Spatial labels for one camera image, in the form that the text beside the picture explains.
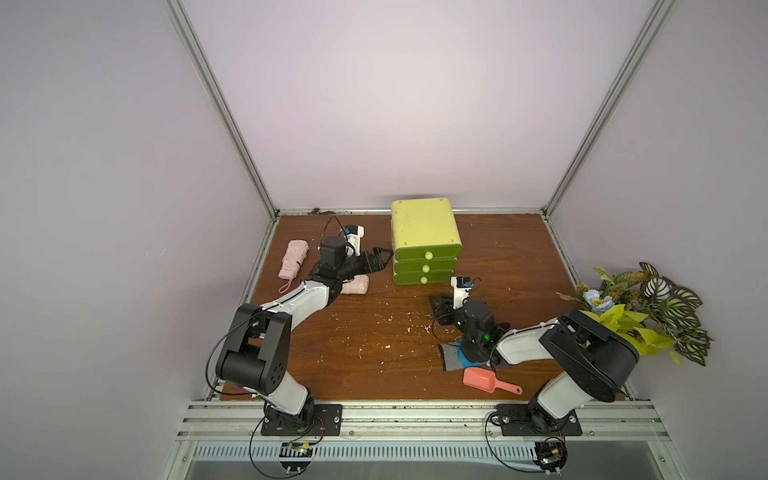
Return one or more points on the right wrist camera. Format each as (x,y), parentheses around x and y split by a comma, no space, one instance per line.
(462,287)

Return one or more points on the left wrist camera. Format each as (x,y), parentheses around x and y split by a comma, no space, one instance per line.
(353,235)

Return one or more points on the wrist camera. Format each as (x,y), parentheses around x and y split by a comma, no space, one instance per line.
(462,287)
(353,235)

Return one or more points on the aluminium front rail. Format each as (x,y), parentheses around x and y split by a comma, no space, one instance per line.
(418,431)

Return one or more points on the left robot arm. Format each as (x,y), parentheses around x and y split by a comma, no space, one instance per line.
(254,353)

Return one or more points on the yellow-green drawer cabinet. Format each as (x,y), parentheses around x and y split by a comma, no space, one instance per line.
(426,241)

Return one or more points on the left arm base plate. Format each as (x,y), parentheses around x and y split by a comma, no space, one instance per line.
(314,420)

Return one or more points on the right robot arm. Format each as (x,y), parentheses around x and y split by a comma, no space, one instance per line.
(595,362)

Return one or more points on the electronics board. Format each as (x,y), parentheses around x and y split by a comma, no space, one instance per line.
(296,457)
(551,455)

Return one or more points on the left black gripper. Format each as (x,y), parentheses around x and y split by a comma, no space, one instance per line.
(375,265)

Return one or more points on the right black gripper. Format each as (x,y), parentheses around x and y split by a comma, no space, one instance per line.
(447,306)

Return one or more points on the right electronics board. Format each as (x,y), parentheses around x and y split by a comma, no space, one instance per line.
(551,455)

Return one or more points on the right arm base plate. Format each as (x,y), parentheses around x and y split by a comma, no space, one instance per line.
(525,420)

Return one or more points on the black and blue work glove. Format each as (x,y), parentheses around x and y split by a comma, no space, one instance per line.
(464,354)

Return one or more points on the pink umbrella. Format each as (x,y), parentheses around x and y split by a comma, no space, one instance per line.
(295,254)
(357,286)

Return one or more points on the pink plastic scoop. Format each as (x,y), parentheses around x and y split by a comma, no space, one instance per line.
(486,381)

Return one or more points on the left electronics board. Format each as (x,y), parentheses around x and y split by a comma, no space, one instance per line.
(296,457)

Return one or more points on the artificial potted plant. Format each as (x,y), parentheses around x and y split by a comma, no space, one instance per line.
(653,313)

